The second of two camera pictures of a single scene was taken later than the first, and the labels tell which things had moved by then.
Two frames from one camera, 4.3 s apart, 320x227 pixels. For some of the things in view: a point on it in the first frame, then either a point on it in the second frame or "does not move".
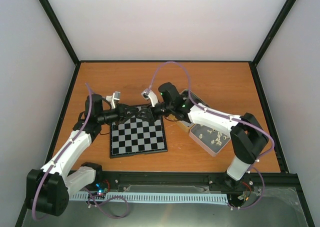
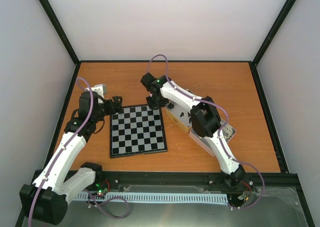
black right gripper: [149, 114] -> [151, 106]
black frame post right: [278, 23] does not move
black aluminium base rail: [192, 182] does not move
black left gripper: [123, 115] -> [118, 106]
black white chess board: [136, 136] does not move
